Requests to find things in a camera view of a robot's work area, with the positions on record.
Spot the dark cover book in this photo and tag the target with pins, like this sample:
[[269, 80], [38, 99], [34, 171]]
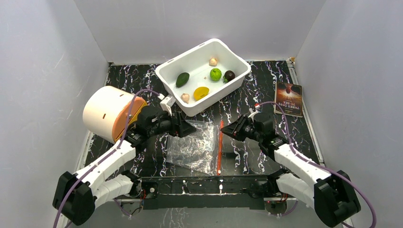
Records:
[[289, 97]]

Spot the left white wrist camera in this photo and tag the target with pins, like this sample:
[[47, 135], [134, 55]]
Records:
[[167, 103]]

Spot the garlic bulb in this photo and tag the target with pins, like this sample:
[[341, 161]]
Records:
[[185, 97], [213, 62]]

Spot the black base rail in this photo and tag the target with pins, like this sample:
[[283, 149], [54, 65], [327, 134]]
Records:
[[240, 191]]

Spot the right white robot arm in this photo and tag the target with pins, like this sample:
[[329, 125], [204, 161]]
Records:
[[329, 195]]

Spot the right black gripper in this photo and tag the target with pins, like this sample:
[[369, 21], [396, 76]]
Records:
[[242, 131]]

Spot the clear orange-zip bag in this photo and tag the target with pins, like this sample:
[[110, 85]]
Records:
[[197, 151]]

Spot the green wrinkled fruit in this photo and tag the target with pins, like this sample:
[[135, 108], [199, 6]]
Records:
[[215, 74]]

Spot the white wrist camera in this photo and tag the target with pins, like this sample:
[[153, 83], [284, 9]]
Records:
[[167, 103], [253, 111]]

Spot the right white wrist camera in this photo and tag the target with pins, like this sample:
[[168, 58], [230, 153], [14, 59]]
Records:
[[253, 111]]

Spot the dark purple mangosteen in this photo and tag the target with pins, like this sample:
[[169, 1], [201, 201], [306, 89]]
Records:
[[228, 76]]

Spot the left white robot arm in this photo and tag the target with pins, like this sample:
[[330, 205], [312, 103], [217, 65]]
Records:
[[79, 194]]

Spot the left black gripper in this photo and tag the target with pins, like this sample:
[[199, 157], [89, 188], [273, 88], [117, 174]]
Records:
[[181, 128]]

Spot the white plastic bin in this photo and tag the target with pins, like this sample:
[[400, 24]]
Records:
[[196, 62]]

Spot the green avocado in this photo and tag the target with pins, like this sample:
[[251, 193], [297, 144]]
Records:
[[182, 79]]

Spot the cream orange cylinder appliance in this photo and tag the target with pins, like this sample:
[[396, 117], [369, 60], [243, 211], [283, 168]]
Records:
[[106, 111]]

